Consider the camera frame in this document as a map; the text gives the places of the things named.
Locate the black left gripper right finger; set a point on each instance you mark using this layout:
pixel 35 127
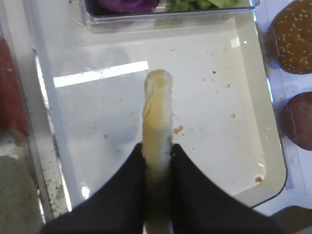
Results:
pixel 201 207

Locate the clear rail left of tray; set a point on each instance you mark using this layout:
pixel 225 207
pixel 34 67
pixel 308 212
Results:
pixel 16 27

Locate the purple cabbage leaf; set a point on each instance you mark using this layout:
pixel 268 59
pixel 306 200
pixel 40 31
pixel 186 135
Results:
pixel 129 6

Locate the metal baking tray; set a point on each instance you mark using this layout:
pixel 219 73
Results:
pixel 196 81

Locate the green lettuce leaves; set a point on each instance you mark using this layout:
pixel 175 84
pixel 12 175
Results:
pixel 192 5

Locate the dark red meat patties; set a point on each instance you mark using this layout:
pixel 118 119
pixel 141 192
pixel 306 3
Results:
pixel 297 120

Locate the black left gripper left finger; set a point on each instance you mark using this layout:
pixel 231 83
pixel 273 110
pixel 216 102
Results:
pixel 116 208

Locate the sesame bun top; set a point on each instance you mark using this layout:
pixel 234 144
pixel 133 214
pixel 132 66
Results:
pixel 290 38

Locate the clear plastic container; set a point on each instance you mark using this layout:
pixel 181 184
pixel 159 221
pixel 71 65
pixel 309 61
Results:
pixel 98 19

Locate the left tomato slice stack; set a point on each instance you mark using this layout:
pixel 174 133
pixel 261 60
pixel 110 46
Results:
pixel 12 113

